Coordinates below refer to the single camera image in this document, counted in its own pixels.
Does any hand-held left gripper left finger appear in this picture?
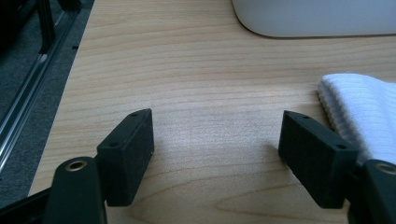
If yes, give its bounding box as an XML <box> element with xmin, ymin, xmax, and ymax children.
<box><xmin>96</xmin><ymin>107</ymin><xmax>155</xmax><ymax>207</ymax></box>

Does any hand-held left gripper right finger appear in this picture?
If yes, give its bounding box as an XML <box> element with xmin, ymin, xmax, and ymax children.
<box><xmin>277</xmin><ymin>109</ymin><xmax>361</xmax><ymax>209</ymax></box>

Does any white ribbed cloth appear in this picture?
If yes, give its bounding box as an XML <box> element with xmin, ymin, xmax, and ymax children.
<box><xmin>317</xmin><ymin>73</ymin><xmax>396</xmax><ymax>166</ymax></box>

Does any white compartment box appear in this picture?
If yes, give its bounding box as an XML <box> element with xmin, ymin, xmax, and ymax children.
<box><xmin>232</xmin><ymin>0</ymin><xmax>396</xmax><ymax>39</ymax></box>

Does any black metal stand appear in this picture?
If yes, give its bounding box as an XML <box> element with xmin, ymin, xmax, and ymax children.
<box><xmin>36</xmin><ymin>0</ymin><xmax>59</xmax><ymax>54</ymax></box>

